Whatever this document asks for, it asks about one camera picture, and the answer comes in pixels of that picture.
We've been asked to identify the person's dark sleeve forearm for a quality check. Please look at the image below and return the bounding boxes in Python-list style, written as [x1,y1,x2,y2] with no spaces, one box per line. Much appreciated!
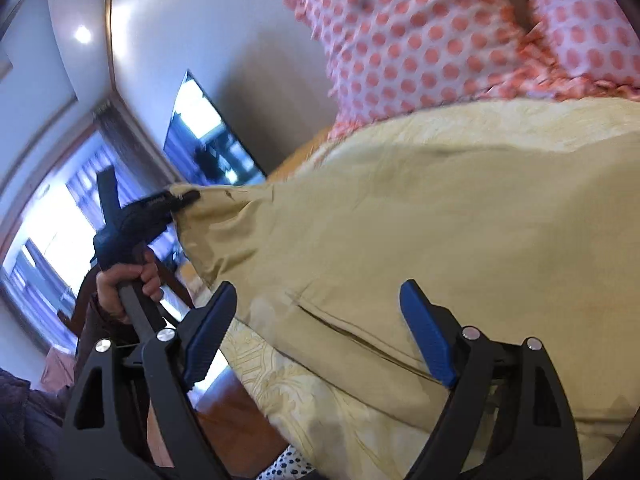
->
[1,294,136,479]

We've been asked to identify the yellow patterned bedspread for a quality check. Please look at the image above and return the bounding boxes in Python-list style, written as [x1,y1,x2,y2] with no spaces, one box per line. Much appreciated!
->
[176,98,639,479]

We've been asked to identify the pink polka dot pillow right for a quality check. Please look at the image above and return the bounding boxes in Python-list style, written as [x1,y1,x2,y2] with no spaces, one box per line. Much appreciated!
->
[524,0,639,101]

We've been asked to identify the pink polka dot pillow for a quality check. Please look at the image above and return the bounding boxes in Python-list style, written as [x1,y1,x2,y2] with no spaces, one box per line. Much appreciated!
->
[284,0,559,139]
[524,0,639,101]

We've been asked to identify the wall mounted television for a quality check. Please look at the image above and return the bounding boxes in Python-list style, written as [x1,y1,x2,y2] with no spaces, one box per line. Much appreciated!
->
[163,70,266,186]

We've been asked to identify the round ceiling light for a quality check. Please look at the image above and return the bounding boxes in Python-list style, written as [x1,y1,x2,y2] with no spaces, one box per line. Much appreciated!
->
[74,25,93,46]

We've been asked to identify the beige khaki pants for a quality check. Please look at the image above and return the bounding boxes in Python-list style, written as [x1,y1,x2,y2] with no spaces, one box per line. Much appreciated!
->
[176,133,639,429]

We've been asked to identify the person's left hand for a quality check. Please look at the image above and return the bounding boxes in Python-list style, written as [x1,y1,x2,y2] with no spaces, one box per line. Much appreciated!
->
[96,249,164,324]

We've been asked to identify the pink polka dot pillow left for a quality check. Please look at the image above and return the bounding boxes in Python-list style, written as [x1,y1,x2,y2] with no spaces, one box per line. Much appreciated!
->
[284,0,559,139]

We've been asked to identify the window with curtains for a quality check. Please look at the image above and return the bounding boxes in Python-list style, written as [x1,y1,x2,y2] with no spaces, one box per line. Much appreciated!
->
[0,123,181,356]

